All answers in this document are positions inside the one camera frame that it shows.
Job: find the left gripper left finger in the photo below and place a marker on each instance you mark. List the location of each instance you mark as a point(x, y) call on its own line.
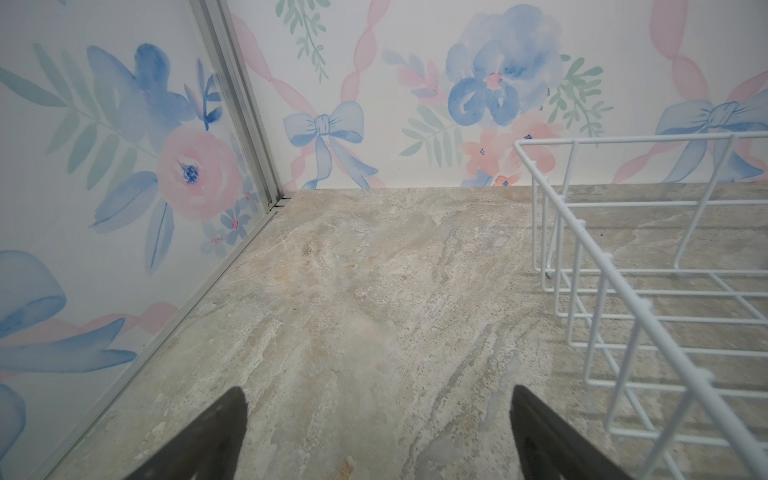
point(207, 448)

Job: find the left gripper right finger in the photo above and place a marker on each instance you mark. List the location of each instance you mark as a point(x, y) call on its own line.
point(549, 448)

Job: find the white wire dish rack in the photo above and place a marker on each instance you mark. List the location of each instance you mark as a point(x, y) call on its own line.
point(662, 291)

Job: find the left aluminium corner post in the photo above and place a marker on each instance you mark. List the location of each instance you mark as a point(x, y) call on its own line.
point(217, 28)

